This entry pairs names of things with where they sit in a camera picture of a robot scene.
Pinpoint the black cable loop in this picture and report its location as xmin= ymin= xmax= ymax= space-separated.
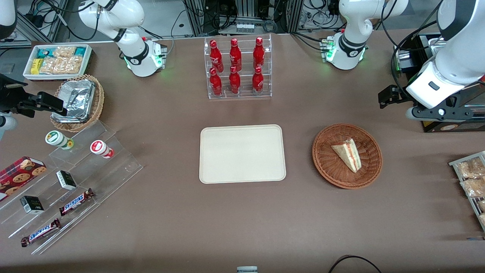
xmin=328 ymin=255 xmax=383 ymax=273

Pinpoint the clear acrylic step display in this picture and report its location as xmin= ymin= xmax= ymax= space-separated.
xmin=0 ymin=121 xmax=144 ymax=255

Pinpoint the green capped white cup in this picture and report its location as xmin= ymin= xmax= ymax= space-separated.
xmin=45 ymin=130 xmax=74 ymax=150

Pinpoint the Snickers bar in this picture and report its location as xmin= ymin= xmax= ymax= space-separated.
xmin=21 ymin=218 xmax=61 ymax=248
xmin=59 ymin=188 xmax=95 ymax=217

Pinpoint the clear acrylic bottle rack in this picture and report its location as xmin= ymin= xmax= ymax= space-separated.
xmin=204 ymin=34 xmax=272 ymax=100

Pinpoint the small black box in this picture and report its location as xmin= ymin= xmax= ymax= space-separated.
xmin=56 ymin=170 xmax=77 ymax=190
xmin=20 ymin=196 xmax=45 ymax=215

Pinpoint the red cola bottle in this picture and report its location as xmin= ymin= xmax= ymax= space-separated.
xmin=253 ymin=37 xmax=265 ymax=69
xmin=210 ymin=67 xmax=223 ymax=96
xmin=210 ymin=39 xmax=224 ymax=72
xmin=230 ymin=38 xmax=242 ymax=72
xmin=229 ymin=66 xmax=241 ymax=94
xmin=252 ymin=66 xmax=264 ymax=95

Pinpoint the brown wicker basket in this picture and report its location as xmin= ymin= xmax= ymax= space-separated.
xmin=312 ymin=123 xmax=383 ymax=189

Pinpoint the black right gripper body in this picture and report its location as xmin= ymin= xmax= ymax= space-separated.
xmin=0 ymin=74 xmax=28 ymax=113

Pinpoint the white snack bin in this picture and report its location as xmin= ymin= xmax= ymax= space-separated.
xmin=23 ymin=44 xmax=92 ymax=81

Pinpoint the light wicker basket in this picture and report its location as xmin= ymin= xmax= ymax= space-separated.
xmin=50 ymin=74 xmax=105 ymax=132

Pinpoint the black hot dog machine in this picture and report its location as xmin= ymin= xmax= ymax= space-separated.
xmin=392 ymin=33 xmax=485 ymax=132

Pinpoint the triangular sandwich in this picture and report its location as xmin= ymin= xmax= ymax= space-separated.
xmin=331 ymin=138 xmax=362 ymax=173

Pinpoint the small rice cracker bag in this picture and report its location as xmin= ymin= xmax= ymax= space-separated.
xmin=53 ymin=46 xmax=76 ymax=58

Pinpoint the large rice cracker bag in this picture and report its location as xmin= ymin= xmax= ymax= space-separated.
xmin=39 ymin=55 xmax=83 ymax=74

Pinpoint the silver foil container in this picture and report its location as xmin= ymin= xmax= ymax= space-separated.
xmin=52 ymin=79 xmax=95 ymax=122

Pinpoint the brown table cover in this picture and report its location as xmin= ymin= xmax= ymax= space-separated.
xmin=0 ymin=32 xmax=485 ymax=273

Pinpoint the cream plastic tray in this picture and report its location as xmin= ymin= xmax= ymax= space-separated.
xmin=199 ymin=124 xmax=286 ymax=184

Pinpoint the red capped white cup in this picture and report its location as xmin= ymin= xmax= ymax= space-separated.
xmin=90 ymin=140 xmax=114 ymax=159

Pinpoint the red cookie box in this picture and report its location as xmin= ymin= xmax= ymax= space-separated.
xmin=0 ymin=156 xmax=47 ymax=201

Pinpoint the grey snack rack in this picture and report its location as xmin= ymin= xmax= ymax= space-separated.
xmin=449 ymin=151 xmax=485 ymax=232

